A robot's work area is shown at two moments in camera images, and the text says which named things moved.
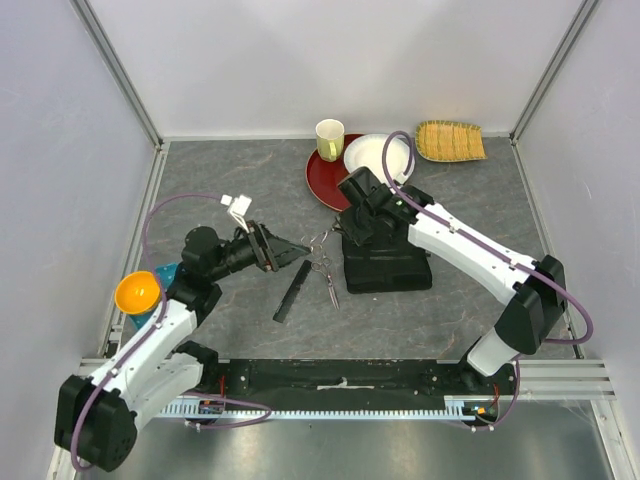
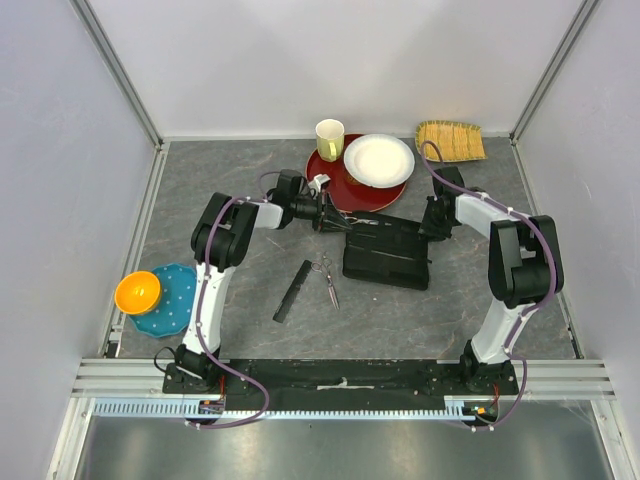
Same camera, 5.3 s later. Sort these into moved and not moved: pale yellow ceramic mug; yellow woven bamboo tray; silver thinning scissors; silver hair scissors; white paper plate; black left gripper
Moved: black left gripper; silver hair scissors
Not moved: yellow woven bamboo tray; white paper plate; silver thinning scissors; pale yellow ceramic mug
